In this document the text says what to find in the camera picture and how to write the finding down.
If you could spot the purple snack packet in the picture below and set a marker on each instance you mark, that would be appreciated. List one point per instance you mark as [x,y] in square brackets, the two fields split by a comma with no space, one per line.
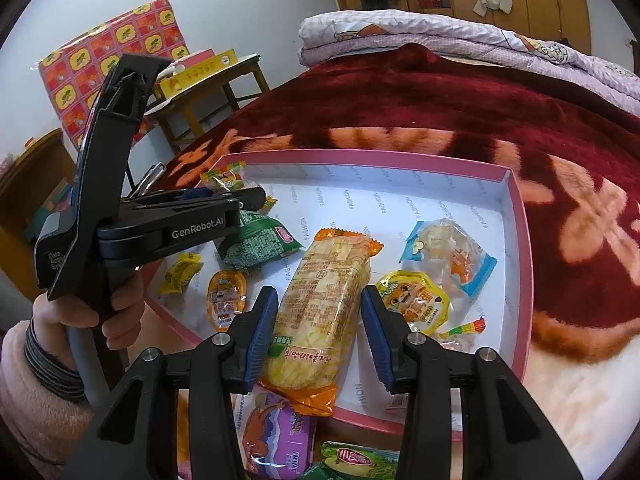
[280,430]

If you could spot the blue clear snack packet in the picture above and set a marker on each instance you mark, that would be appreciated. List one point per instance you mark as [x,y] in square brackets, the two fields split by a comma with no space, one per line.
[450,255]

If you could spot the yellow candy packet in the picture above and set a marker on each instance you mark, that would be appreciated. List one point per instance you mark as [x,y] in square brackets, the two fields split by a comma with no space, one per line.
[180,272]

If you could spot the clear colourful candy packet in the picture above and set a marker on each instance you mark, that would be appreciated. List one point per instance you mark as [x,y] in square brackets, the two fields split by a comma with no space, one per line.
[227,175]

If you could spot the red basket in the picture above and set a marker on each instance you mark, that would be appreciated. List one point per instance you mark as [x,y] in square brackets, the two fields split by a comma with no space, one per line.
[432,2]

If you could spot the light green snack packet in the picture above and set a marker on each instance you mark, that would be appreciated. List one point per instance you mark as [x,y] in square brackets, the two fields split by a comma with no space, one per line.
[355,460]

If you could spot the folded lilac quilt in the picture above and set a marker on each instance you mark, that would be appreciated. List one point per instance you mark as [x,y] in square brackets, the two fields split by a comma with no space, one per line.
[450,35]

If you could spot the orange rice cracker packet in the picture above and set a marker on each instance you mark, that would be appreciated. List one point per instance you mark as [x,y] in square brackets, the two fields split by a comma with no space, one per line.
[320,310]

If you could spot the pink cardboard box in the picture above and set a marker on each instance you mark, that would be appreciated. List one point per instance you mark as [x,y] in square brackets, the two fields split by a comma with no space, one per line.
[350,200]

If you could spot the person's left forearm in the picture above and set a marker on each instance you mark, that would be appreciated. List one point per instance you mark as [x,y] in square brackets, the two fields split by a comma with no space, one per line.
[35,425]

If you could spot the orange jelly cup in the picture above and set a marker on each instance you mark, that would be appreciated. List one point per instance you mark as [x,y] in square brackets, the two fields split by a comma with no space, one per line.
[227,300]

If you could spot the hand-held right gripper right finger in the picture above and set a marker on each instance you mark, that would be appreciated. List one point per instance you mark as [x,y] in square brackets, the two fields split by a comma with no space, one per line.
[377,335]

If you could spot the red yellow patterned gift box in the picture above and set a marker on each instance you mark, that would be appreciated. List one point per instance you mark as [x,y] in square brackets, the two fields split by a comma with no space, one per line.
[80,70]

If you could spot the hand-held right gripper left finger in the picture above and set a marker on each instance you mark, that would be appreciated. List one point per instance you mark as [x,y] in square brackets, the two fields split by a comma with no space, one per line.
[262,335]

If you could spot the wooden side table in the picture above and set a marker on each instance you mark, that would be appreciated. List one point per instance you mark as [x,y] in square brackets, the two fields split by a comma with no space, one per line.
[220,90]

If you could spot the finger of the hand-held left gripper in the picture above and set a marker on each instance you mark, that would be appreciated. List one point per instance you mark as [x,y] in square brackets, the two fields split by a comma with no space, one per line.
[195,193]
[245,199]

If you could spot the red floral blanket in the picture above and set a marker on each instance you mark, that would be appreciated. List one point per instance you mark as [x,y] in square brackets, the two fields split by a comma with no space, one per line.
[450,110]

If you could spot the dark green snack packet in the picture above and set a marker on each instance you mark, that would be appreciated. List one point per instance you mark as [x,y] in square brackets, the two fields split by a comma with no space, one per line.
[260,245]

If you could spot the yellow cardboard box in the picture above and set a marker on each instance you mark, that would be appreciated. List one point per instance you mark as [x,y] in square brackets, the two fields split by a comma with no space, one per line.
[200,72]

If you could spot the wooden cabinet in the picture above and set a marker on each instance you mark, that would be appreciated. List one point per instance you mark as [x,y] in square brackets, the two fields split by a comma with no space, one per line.
[30,185]

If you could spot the person's left hand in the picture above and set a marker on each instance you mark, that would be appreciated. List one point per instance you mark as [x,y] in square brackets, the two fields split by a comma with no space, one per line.
[125,300]

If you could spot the rainbow striped candy packet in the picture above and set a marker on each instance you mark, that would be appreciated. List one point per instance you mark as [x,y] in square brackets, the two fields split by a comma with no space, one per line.
[465,331]

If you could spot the yellow jelly cup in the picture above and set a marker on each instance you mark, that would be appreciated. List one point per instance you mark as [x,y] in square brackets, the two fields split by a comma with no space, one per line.
[415,305]

